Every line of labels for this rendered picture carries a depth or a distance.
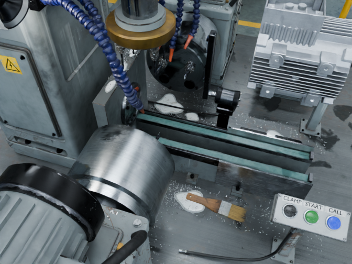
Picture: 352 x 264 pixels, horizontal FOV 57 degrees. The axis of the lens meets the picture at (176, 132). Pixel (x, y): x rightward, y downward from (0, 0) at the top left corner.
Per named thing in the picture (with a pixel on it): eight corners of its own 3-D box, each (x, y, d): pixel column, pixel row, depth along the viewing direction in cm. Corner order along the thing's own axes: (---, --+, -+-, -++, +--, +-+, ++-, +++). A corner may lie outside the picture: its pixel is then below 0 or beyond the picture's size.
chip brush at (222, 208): (184, 202, 109) (184, 200, 108) (189, 190, 112) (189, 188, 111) (244, 223, 104) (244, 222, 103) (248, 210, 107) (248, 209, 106)
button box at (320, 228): (268, 220, 83) (272, 221, 78) (274, 193, 84) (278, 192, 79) (339, 241, 80) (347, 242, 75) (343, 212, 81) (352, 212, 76)
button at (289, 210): (281, 215, 79) (283, 215, 77) (284, 202, 80) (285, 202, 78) (294, 218, 78) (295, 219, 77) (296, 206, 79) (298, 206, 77)
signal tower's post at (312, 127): (299, 132, 130) (341, 42, 99) (300, 119, 135) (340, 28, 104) (320, 137, 129) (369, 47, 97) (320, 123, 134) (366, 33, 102)
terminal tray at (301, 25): (257, 39, 72) (264, 8, 66) (263, 15, 78) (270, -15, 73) (314, 48, 69) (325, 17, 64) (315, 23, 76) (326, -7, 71)
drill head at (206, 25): (139, 99, 125) (134, 43, 106) (172, 41, 151) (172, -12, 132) (202, 113, 120) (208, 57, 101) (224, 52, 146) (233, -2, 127)
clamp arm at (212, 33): (200, 98, 114) (206, 34, 95) (202, 92, 116) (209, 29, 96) (209, 100, 113) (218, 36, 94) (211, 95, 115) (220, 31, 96)
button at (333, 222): (324, 227, 77) (326, 227, 75) (326, 215, 78) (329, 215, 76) (337, 231, 77) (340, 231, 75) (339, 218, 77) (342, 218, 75)
